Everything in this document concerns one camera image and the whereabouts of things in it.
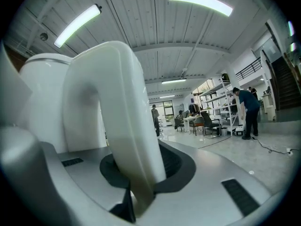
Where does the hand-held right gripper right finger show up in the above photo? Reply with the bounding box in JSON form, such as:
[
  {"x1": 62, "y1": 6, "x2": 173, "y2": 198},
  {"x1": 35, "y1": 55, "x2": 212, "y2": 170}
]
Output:
[{"x1": 137, "y1": 139, "x2": 272, "y2": 226}]

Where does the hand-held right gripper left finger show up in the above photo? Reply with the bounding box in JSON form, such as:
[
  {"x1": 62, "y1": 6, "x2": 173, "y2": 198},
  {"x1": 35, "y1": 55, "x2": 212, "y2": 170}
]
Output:
[{"x1": 39, "y1": 141, "x2": 136, "y2": 223}]

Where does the white electric kettle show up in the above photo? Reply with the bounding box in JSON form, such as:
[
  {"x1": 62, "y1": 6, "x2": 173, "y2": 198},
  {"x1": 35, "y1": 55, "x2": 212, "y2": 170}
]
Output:
[{"x1": 17, "y1": 40, "x2": 167, "y2": 218}]

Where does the grey chair with orange seat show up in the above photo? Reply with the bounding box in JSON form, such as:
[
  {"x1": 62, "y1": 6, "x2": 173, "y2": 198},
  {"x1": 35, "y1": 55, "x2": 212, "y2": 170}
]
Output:
[{"x1": 192, "y1": 116, "x2": 206, "y2": 137}]

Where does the black office chair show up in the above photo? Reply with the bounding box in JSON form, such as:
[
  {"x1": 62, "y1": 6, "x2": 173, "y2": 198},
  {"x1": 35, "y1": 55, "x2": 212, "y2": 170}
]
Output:
[{"x1": 200, "y1": 111, "x2": 223, "y2": 137}]

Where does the white table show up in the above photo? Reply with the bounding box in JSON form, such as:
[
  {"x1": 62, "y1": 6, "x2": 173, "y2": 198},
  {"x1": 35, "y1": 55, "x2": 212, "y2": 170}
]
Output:
[{"x1": 183, "y1": 115, "x2": 206, "y2": 135}]

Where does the white machine on floor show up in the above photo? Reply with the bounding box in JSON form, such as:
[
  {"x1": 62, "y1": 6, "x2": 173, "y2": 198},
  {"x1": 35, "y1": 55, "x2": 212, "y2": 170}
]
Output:
[{"x1": 235, "y1": 124, "x2": 247, "y2": 137}]

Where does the white metal shelving rack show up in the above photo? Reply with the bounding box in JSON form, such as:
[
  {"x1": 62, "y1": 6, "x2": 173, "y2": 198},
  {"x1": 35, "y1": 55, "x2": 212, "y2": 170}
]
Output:
[{"x1": 199, "y1": 80, "x2": 238, "y2": 137}]

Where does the white waste bin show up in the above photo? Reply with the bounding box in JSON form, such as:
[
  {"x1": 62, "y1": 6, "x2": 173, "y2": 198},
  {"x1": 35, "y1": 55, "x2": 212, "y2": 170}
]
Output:
[{"x1": 265, "y1": 104, "x2": 277, "y2": 122}]

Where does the long ceiling light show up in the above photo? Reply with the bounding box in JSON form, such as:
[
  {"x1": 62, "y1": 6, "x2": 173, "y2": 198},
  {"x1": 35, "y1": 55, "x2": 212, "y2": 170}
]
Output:
[
  {"x1": 167, "y1": 0, "x2": 234, "y2": 17},
  {"x1": 54, "y1": 4, "x2": 103, "y2": 48},
  {"x1": 161, "y1": 78, "x2": 188, "y2": 85}
]

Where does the black balcony railing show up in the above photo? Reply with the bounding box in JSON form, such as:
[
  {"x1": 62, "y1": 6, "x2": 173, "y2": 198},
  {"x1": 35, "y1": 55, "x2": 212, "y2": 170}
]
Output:
[{"x1": 235, "y1": 56, "x2": 263, "y2": 81}]

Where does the dark staircase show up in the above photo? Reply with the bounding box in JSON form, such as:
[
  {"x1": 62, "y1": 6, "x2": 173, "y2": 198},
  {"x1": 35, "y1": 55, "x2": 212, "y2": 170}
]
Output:
[{"x1": 265, "y1": 19, "x2": 301, "y2": 111}]

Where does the black floor cable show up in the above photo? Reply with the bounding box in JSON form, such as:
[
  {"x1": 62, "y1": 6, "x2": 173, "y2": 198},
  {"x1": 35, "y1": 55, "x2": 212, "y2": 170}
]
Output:
[{"x1": 252, "y1": 137, "x2": 291, "y2": 155}]

